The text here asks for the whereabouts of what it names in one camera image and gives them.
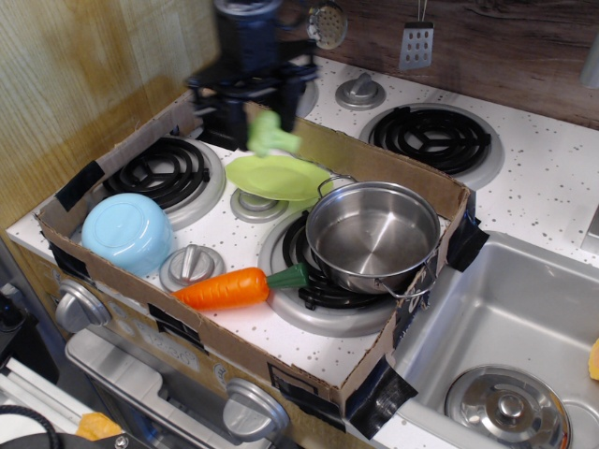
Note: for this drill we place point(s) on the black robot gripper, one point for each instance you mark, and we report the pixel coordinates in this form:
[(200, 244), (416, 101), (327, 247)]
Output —
[(254, 63)]

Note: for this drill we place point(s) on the green toy broccoli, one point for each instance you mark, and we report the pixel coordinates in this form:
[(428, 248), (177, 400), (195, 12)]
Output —
[(266, 134)]

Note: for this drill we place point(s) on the stainless steel pan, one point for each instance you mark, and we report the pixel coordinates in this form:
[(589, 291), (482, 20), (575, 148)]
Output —
[(375, 237)]

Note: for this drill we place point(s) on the back left stove burner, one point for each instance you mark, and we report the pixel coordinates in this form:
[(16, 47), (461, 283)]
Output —
[(307, 99)]

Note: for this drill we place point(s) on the stove burner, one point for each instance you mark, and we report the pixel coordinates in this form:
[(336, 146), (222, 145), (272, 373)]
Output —
[(322, 307), (450, 139), (307, 99), (184, 177)]

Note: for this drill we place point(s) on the green plastic plate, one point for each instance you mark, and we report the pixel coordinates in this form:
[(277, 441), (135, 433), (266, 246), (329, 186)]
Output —
[(277, 177)]

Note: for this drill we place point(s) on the silver stove knob middle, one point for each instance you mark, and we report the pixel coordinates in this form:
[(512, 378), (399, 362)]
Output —
[(256, 209)]

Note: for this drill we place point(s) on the silver stove knob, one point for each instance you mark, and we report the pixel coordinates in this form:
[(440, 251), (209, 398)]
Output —
[(190, 265), (256, 209), (361, 93)]

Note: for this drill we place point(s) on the front left stove burner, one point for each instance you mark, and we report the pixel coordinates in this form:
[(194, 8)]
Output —
[(184, 177)]

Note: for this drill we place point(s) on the cardboard fence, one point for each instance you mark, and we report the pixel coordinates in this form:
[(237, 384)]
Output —
[(335, 390)]

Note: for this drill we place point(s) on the silver stove knob back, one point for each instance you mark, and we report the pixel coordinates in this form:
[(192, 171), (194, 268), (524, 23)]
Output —
[(361, 93)]

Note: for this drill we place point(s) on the hanging metal strainer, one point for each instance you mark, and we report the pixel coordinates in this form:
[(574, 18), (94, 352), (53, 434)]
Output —
[(326, 24)]

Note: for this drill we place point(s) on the silver stove knob front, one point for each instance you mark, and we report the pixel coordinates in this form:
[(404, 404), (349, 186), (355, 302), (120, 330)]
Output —
[(190, 265)]

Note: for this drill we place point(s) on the hanging metal spatula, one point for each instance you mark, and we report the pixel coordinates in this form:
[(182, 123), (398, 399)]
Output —
[(417, 41)]

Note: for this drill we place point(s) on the light blue plastic bowl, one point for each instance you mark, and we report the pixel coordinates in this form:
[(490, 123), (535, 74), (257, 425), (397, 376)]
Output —
[(129, 230)]

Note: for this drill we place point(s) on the orange toy carrot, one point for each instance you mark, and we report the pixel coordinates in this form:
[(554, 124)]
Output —
[(241, 288)]

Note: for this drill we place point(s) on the back right stove burner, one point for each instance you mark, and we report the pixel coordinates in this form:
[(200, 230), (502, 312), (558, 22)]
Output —
[(450, 139)]

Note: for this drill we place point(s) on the front right stove burner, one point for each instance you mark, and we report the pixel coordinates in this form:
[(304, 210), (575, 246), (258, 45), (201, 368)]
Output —
[(322, 307)]

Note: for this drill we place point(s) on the silver oven knob left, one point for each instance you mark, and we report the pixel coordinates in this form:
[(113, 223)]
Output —
[(78, 308)]

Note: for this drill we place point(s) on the silver oven knob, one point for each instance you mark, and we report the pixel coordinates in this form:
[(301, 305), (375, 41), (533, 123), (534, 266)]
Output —
[(78, 308), (251, 414)]

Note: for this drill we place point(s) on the silver oven knob right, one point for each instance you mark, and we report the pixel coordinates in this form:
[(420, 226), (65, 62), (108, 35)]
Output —
[(251, 414)]

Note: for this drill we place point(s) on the silver toy sink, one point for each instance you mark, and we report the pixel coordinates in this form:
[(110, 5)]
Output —
[(516, 305)]

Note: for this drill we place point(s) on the orange object bottom left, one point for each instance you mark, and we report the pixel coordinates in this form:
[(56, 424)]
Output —
[(97, 426)]

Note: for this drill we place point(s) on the stainless steel pot lid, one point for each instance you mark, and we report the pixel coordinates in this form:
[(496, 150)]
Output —
[(509, 406)]

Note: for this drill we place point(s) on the orange object in sink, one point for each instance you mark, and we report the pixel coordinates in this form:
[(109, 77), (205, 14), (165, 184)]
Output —
[(593, 361)]

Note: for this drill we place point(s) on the silver oven door handle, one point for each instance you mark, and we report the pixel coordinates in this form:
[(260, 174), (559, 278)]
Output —
[(160, 405)]

